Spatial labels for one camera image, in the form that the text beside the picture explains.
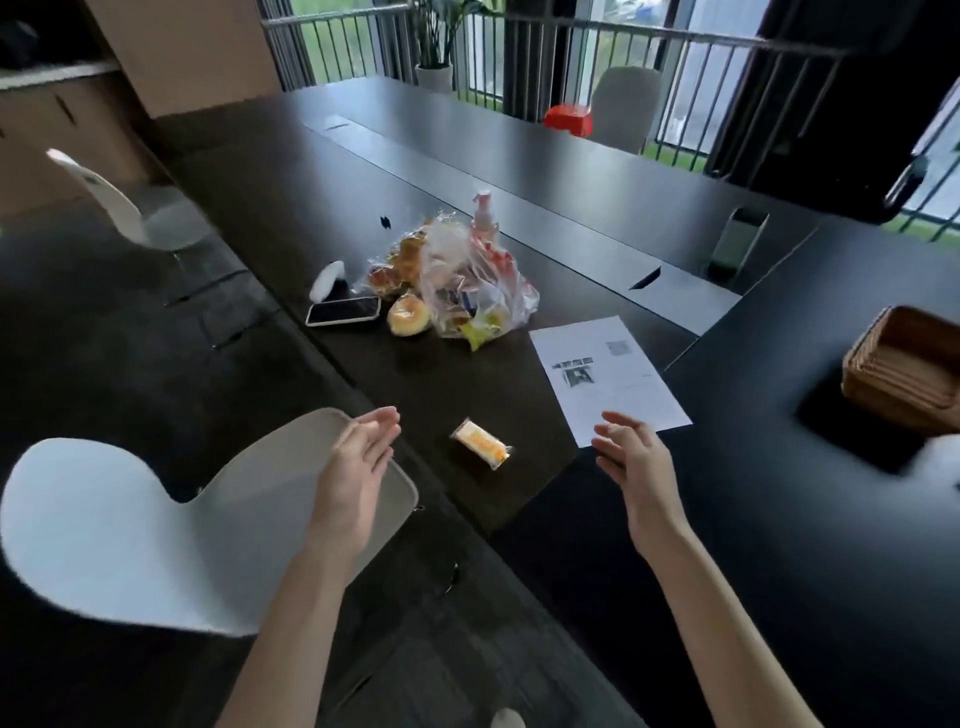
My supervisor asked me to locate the printed white paper sheet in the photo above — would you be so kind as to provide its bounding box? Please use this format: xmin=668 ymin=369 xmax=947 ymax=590
xmin=529 ymin=315 xmax=693 ymax=449

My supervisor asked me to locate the round wrapped bread bun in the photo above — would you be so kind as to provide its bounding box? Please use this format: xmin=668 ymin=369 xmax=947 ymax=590
xmin=387 ymin=292 xmax=433 ymax=338

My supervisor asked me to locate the black smartphone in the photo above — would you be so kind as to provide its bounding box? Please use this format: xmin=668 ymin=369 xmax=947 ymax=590
xmin=305 ymin=296 xmax=382 ymax=328

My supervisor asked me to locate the clear plastic bag of snacks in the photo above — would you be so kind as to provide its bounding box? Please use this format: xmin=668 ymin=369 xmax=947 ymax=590
xmin=418 ymin=212 xmax=540 ymax=352

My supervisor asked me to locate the black office chair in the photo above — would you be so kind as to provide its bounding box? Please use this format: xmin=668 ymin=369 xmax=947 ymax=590
xmin=705 ymin=0 xmax=960 ymax=226

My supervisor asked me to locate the pink pump bottle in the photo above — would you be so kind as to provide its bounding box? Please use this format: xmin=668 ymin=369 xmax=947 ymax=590
xmin=471 ymin=190 xmax=501 ymax=245

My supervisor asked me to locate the person's right forearm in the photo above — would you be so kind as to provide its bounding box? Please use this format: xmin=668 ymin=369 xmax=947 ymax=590
xmin=636 ymin=523 xmax=825 ymax=728

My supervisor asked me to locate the red plastic stool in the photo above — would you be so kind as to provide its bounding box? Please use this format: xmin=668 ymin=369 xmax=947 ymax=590
xmin=543 ymin=104 xmax=594 ymax=138

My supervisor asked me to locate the white chair with grey seat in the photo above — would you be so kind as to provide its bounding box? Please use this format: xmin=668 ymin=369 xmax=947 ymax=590
xmin=45 ymin=147 xmax=215 ymax=253

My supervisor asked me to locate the wrapped yellow snack cake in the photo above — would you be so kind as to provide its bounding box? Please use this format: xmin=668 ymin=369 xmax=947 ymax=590
xmin=450 ymin=418 xmax=513 ymax=471

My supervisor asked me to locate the metal railing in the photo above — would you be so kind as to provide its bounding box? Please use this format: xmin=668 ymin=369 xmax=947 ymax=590
xmin=258 ymin=0 xmax=960 ymax=243

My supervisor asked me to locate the person's left forearm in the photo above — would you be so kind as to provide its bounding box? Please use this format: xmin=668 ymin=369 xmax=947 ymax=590
xmin=216 ymin=525 xmax=360 ymax=728

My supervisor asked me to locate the large white chair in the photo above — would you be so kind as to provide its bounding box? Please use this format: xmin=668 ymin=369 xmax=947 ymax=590
xmin=0 ymin=407 xmax=420 ymax=639

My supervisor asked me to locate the grey upholstered chair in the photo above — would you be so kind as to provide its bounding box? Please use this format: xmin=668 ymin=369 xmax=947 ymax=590
xmin=588 ymin=66 xmax=664 ymax=156

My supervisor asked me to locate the white earbuds case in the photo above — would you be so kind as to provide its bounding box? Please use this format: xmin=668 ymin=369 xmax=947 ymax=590
xmin=309 ymin=260 xmax=347 ymax=304

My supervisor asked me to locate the person's left hand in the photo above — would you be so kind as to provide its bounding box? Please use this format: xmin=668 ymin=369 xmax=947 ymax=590
xmin=307 ymin=406 xmax=402 ymax=558

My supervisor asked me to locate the wooden cabinet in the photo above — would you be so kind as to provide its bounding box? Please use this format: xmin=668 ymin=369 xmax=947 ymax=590
xmin=0 ymin=0 xmax=282 ymax=219

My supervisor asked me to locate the wrapped brown bread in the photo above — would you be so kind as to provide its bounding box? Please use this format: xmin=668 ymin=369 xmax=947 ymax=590
xmin=366 ymin=227 xmax=430 ymax=300

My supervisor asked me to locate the person's right hand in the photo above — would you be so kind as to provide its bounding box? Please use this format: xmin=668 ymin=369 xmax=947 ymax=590
xmin=591 ymin=411 xmax=693 ymax=558

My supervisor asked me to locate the woven wicker basket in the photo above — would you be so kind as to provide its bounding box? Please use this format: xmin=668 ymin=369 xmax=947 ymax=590
xmin=840 ymin=305 xmax=960 ymax=438

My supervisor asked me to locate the potted green plant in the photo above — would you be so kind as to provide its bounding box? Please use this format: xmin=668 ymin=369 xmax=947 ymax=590
xmin=411 ymin=0 xmax=496 ymax=95

